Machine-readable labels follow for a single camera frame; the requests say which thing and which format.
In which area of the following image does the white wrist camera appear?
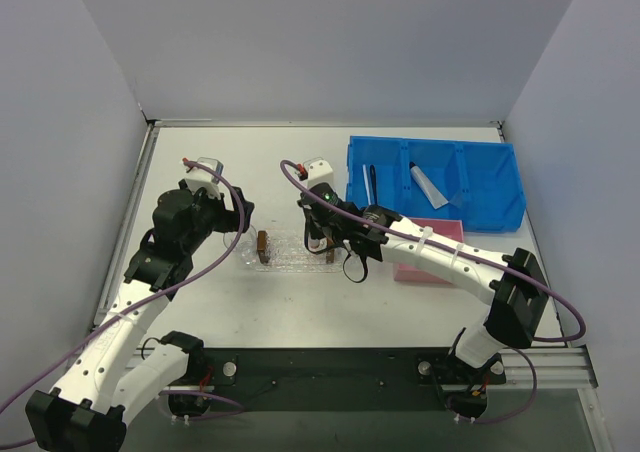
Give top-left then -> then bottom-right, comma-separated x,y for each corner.
296,157 -> 334,189
184,157 -> 224,199

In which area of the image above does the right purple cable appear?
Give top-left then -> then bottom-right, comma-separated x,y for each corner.
279,159 -> 587,426

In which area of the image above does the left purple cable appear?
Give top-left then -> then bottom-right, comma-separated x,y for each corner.
0,159 -> 250,448

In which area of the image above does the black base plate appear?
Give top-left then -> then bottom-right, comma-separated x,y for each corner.
168,347 -> 506,420

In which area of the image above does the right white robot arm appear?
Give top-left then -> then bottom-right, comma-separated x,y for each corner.
298,183 -> 548,369

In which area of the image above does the clear plastic cup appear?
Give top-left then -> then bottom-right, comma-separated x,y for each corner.
342,253 -> 364,282
233,226 -> 258,266

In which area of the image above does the black toothbrush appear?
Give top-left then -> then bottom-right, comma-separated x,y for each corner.
369,164 -> 378,205

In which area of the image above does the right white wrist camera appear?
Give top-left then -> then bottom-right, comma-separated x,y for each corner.
296,157 -> 334,189

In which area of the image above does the blue compartment bin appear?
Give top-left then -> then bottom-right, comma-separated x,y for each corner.
346,136 -> 526,233

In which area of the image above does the white red-capped toothpaste tube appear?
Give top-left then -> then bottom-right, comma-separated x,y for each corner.
305,230 -> 328,255

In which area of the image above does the clear textured oval tray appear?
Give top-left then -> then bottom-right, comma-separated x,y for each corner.
235,229 -> 346,273

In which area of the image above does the pink plastic box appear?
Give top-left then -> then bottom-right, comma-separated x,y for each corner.
392,216 -> 466,284

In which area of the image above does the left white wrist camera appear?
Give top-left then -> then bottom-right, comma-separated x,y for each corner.
184,157 -> 224,199

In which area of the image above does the purple cable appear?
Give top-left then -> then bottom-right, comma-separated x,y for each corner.
0,159 -> 250,448
279,159 -> 587,426

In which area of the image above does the white toothbrush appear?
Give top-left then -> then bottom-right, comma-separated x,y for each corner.
362,164 -> 373,205

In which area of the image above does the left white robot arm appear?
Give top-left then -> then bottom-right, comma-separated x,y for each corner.
25,182 -> 254,451

